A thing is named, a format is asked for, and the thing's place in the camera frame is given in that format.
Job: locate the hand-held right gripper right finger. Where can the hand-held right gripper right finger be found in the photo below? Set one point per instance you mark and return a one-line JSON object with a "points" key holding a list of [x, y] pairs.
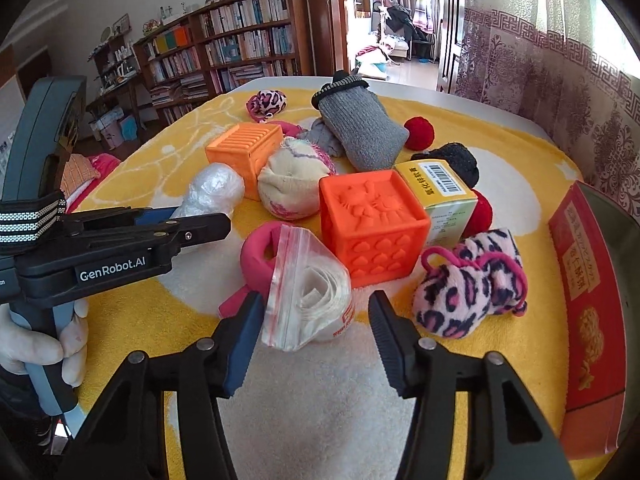
{"points": [[387, 345]]}

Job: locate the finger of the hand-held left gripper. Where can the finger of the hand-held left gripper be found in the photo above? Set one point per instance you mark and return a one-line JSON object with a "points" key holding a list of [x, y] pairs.
{"points": [[155, 216], [205, 230]]}

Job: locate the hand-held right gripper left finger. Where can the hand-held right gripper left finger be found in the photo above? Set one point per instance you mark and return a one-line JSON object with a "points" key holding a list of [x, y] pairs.
{"points": [[242, 355]]}

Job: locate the orange ribbed rubber cube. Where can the orange ribbed rubber cube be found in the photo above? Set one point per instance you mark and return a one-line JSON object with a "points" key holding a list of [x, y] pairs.
{"points": [[240, 157]]}

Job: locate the zip bag with white roll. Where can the zip bag with white roll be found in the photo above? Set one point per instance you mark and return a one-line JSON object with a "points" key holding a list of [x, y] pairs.
{"points": [[310, 295]]}

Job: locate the large leopard print pouch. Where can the large leopard print pouch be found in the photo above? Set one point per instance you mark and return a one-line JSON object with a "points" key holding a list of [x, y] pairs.
{"points": [[465, 295]]}

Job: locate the cream and pink sock ball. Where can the cream and pink sock ball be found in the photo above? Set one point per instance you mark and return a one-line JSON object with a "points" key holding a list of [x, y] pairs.
{"points": [[290, 180]]}

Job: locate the orange embossed rubber cube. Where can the orange embossed rubber cube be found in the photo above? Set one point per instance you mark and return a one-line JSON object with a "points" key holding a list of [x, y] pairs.
{"points": [[375, 230]]}

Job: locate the pink foam knotted tube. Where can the pink foam knotted tube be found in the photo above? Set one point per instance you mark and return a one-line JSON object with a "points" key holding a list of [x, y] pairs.
{"points": [[290, 127], [255, 260]]}

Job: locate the yellow and green carton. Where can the yellow and green carton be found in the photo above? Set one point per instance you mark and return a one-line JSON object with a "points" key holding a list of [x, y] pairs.
{"points": [[440, 210]]}

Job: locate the red yarn ball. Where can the red yarn ball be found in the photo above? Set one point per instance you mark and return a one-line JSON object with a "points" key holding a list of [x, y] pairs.
{"points": [[481, 215], [419, 133]]}

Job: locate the red cardboard box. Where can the red cardboard box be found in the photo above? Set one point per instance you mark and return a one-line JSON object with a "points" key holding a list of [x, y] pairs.
{"points": [[590, 320]]}

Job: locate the person's left hand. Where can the person's left hand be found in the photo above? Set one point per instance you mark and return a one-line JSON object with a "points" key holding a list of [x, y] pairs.
{"points": [[30, 347]]}

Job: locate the orange checked cushion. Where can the orange checked cushion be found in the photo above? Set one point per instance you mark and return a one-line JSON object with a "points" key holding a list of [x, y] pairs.
{"points": [[80, 172]]}

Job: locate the clear plastic wrapped ball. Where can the clear plastic wrapped ball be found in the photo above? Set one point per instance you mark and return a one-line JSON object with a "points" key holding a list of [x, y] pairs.
{"points": [[212, 187]]}

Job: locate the pink cloth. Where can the pink cloth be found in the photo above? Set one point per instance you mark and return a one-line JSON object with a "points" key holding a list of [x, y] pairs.
{"points": [[106, 164]]}

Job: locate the white storage box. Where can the white storage box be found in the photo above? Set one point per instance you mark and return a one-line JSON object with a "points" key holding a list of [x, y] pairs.
{"points": [[106, 127]]}

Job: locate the blue storage box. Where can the blue storage box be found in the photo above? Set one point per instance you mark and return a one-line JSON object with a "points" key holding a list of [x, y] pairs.
{"points": [[127, 127]]}

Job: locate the small dark wooden shelf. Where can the small dark wooden shelf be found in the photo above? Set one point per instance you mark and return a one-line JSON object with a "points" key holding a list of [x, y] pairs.
{"points": [[117, 67]]}

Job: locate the yellow and white blanket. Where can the yellow and white blanket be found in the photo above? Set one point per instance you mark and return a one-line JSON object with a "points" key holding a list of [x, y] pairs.
{"points": [[530, 350]]}

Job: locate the small leopard print pouch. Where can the small leopard print pouch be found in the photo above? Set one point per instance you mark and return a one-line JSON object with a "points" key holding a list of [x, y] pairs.
{"points": [[267, 101]]}

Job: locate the light grey sock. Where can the light grey sock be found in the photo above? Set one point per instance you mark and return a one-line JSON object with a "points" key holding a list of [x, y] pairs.
{"points": [[325, 137]]}

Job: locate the grey knitted sock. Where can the grey knitted sock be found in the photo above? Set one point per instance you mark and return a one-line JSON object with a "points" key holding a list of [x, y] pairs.
{"points": [[360, 125]]}

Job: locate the wooden bookshelf with books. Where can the wooden bookshelf with books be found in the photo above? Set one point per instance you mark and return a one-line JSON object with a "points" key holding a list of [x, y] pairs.
{"points": [[240, 45]]}

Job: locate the black fuzzy sock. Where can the black fuzzy sock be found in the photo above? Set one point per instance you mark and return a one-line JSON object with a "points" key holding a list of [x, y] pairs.
{"points": [[457, 160]]}

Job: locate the bags on floor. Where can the bags on floor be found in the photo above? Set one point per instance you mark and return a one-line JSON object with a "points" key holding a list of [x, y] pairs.
{"points": [[370, 62]]}

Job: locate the dark coat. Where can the dark coat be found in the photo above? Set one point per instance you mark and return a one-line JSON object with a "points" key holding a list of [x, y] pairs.
{"points": [[400, 20]]}

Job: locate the white coat rack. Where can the white coat rack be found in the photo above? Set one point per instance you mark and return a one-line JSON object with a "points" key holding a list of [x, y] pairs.
{"points": [[382, 5]]}

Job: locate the dark wooden door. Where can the dark wooden door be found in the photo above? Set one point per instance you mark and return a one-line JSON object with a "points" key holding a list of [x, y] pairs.
{"points": [[450, 25]]}

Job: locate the patterned lace curtain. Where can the patterned lace curtain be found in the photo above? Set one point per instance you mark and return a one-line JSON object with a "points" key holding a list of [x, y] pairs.
{"points": [[550, 60]]}

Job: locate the wooden door frame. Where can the wooden door frame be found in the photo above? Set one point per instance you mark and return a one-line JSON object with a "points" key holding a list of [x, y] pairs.
{"points": [[327, 15]]}

